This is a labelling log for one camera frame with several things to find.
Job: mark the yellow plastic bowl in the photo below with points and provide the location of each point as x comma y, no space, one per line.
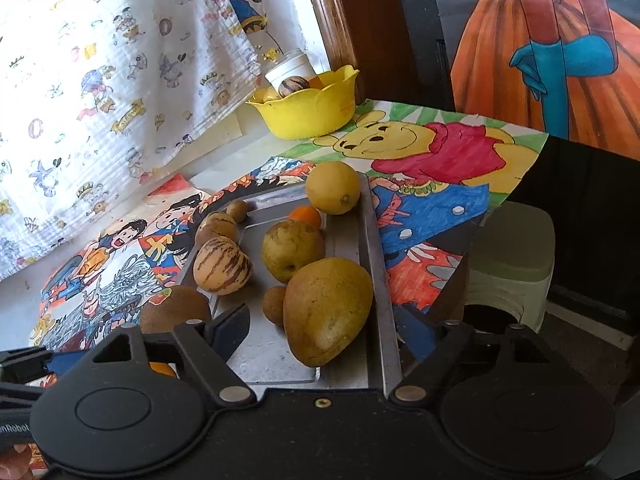
309,113

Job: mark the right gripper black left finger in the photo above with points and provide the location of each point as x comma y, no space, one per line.
204,350

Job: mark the round yellow lemon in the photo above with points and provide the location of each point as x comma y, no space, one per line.
333,188

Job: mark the yellow apple in bowl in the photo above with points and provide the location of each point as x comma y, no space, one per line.
269,94

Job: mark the white foam cup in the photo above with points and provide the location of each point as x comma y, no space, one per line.
293,63

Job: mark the pale green plastic container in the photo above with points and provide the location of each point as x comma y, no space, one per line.
511,266

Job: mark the brown wooden frame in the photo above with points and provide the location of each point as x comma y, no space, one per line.
372,36

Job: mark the striped pepino in bowl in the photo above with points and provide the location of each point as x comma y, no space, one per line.
291,85

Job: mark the person's left hand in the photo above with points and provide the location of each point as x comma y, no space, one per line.
14,463

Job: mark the small orange kumquat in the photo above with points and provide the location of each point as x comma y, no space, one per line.
162,368

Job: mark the striped pepino melon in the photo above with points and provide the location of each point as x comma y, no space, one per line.
221,267

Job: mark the small brown round fruit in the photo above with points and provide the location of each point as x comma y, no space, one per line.
237,210

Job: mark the brown kiwi fruit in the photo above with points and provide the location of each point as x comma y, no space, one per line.
174,306

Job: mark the girl in orange dress poster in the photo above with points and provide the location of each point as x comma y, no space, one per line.
569,68

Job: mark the large orange mandarin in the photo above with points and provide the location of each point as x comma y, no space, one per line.
307,214

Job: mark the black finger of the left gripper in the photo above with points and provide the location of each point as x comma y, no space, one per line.
60,362

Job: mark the white cartoon print cloth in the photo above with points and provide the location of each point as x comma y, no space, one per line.
97,96

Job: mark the large brown-green fruit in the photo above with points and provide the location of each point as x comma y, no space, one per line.
326,304

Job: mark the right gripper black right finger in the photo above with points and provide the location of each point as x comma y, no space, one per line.
436,346

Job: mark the grey metal tray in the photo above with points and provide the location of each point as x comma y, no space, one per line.
263,360

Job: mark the green yellow pear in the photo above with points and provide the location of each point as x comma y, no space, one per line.
289,245

